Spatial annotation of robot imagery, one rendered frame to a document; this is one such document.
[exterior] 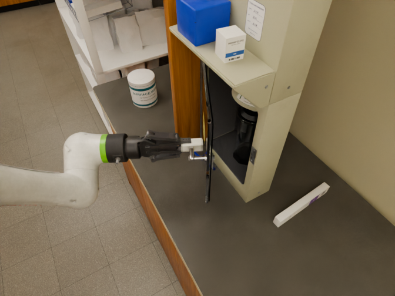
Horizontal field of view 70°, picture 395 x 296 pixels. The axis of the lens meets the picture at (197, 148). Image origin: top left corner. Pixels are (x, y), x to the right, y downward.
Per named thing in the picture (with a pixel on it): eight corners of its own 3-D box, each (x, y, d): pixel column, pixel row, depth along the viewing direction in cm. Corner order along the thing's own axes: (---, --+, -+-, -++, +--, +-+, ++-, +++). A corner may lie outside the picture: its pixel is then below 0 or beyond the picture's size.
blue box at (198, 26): (208, 22, 79) (210, -13, 72) (228, 37, 73) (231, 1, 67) (177, 31, 76) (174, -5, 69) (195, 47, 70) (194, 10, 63)
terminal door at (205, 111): (203, 142, 120) (204, 56, 90) (207, 205, 99) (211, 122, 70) (201, 142, 120) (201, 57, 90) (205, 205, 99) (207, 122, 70)
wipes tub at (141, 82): (151, 90, 152) (148, 65, 141) (161, 103, 145) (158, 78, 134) (129, 97, 148) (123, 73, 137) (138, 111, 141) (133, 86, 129)
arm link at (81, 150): (57, 128, 85) (73, 138, 96) (54, 169, 82) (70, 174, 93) (104, 126, 85) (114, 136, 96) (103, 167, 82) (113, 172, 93)
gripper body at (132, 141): (129, 165, 90) (157, 164, 91) (123, 147, 84) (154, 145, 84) (131, 147, 95) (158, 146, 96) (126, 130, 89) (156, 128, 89)
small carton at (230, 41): (233, 49, 70) (235, 24, 65) (243, 59, 67) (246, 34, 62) (214, 53, 68) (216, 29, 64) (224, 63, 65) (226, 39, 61)
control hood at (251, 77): (203, 49, 89) (203, 16, 82) (269, 106, 70) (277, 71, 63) (170, 58, 86) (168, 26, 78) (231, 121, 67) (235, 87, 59)
